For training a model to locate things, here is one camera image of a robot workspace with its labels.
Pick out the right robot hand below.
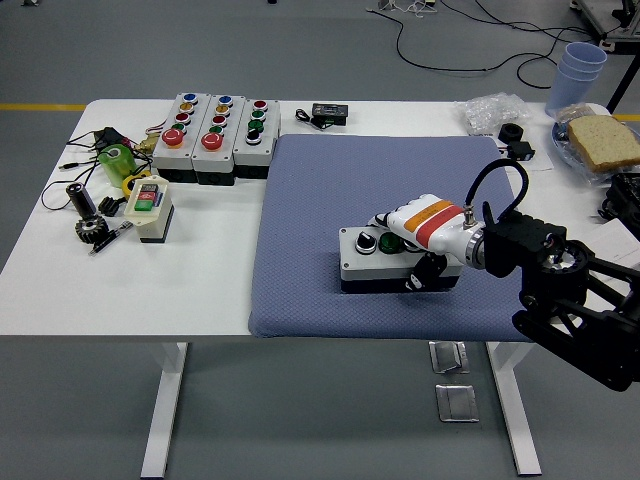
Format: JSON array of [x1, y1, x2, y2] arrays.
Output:
[[368, 193, 477, 295]]

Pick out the grey four-control button box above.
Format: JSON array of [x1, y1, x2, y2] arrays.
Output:
[[338, 225, 461, 296]]

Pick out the five-button box, blue selector knob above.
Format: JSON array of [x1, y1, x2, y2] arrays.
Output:
[[191, 93, 246, 187]]

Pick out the five-button box, blue round button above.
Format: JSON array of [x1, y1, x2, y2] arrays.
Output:
[[151, 92, 212, 184]]

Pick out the small black servo block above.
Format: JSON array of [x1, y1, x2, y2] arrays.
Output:
[[501, 141, 535, 162]]

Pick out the blue-grey padded mat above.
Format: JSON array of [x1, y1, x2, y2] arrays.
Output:
[[248, 132, 554, 344]]

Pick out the white paper sheet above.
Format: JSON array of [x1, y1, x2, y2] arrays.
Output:
[[494, 135, 555, 175]]

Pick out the clear plastic bag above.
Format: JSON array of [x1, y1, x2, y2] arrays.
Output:
[[453, 92, 531, 136]]

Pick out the open metal floor socket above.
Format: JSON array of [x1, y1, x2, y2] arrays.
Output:
[[428, 340, 471, 375]]

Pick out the white paper card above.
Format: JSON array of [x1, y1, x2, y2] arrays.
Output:
[[592, 218, 640, 266]]

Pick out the closed metal floor socket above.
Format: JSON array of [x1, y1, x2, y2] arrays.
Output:
[[434, 383, 480, 424]]

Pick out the slice of bread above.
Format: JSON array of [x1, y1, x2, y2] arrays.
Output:
[[565, 114, 640, 174]]

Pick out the black device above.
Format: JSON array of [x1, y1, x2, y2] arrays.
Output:
[[598, 172, 640, 224]]

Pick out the white table leg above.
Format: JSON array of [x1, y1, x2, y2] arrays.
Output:
[[139, 342, 190, 480], [484, 341, 543, 476]]

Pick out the stack of blue cups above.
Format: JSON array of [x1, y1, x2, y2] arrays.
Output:
[[543, 42, 609, 119]]

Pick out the four-control box, black selector knob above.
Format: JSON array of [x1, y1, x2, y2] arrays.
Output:
[[232, 97, 281, 180]]

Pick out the black stand leg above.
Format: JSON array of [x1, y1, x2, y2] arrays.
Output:
[[604, 49, 640, 115]]

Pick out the yellow tape roll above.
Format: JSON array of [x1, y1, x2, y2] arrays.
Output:
[[121, 169, 152, 196]]

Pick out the translucent green roll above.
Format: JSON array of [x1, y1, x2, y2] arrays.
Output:
[[97, 143, 136, 190]]

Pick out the black pen tool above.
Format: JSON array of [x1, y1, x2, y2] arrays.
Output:
[[88, 219, 134, 257]]

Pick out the small black toothed part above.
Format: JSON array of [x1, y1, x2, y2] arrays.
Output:
[[96, 195, 126, 217]]

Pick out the black power module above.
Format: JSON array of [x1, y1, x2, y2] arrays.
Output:
[[94, 127, 132, 151]]

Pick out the large black gear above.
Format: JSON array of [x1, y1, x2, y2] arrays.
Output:
[[74, 215, 110, 245]]

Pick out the black metal cylinder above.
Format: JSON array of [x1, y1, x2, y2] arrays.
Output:
[[65, 182, 97, 219]]

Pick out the black ring part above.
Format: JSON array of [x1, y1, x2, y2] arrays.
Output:
[[497, 122, 525, 144]]

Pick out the black digital meter with cord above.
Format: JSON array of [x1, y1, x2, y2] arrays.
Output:
[[293, 102, 351, 132]]

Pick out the looped black floor cable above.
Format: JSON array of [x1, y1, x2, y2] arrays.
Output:
[[516, 52, 564, 90]]

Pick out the long black floor cable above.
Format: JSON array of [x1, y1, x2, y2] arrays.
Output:
[[364, 7, 566, 80]]

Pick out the white cable bundle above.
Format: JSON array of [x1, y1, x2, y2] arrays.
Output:
[[374, 0, 439, 17]]

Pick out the aluminium frame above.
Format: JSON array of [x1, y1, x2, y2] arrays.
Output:
[[569, 0, 640, 51]]

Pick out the white switch box, red green keys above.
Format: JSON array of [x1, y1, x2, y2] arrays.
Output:
[[123, 173, 175, 245]]

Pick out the brass fitting with wires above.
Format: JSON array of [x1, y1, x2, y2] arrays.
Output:
[[133, 121, 166, 155]]

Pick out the thin black jack wire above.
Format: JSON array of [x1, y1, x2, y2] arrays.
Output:
[[40, 130, 151, 211]]

